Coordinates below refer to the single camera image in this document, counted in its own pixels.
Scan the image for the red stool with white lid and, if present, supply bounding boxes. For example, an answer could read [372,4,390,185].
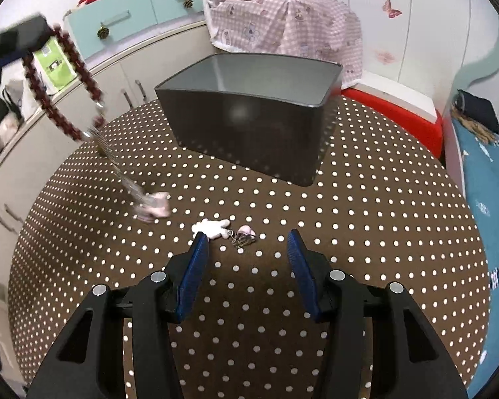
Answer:
[341,70,445,161]

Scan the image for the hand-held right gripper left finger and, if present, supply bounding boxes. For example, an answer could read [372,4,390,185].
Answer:
[25,230,211,399]

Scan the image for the white pink charm keychain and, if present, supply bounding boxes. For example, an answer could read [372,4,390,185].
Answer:
[191,218,258,250]

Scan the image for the white plastic bag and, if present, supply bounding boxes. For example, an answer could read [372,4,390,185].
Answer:
[0,79,40,150]

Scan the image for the brown polka dot tablecloth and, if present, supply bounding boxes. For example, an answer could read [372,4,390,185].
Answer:
[7,95,492,399]

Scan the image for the grey metal box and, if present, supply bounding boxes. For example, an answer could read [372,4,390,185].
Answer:
[155,53,344,188]

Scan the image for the dark folded clothes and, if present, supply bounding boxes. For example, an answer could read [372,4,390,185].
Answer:
[453,90,499,136]

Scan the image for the blue printed bedsheet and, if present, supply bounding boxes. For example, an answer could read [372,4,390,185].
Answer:
[449,108,499,399]

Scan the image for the pale green wardrobe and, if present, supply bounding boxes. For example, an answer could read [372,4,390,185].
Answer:
[274,0,499,92]

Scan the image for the tan folded clothes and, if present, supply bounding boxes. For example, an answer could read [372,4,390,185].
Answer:
[451,108,499,146]

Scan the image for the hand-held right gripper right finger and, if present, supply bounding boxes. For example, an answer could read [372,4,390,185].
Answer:
[287,229,468,399]

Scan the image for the dark red bead bracelet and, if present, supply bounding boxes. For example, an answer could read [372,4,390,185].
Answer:
[22,25,171,222]

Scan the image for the teal bunk bed frame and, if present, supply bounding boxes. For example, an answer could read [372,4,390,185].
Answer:
[453,8,499,104]

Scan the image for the pink checkered cloth cover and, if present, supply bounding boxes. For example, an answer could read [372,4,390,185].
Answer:
[202,0,364,88]

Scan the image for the green white paper bag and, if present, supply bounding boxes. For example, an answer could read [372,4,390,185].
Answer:
[31,35,81,94]

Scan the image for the cream low cabinet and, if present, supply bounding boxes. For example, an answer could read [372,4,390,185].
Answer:
[0,21,211,283]

